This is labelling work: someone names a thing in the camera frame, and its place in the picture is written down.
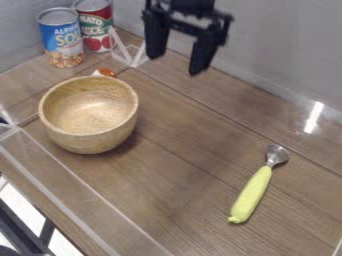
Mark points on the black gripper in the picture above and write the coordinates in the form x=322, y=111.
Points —
x=193, y=17

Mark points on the brown wooden bowl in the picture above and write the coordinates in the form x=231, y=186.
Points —
x=88, y=113

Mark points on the orange and white toy mushroom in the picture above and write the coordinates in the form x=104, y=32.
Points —
x=102, y=72

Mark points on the red tomato sauce can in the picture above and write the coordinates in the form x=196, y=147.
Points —
x=96, y=21

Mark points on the blue alphabet soup can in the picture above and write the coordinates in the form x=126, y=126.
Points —
x=61, y=37

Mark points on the clear acrylic front barrier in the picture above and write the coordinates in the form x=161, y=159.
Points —
x=93, y=223

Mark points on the clear acrylic corner bracket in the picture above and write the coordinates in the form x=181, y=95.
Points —
x=130, y=55

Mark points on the green handled ice cream scoop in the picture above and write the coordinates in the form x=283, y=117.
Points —
x=253, y=190

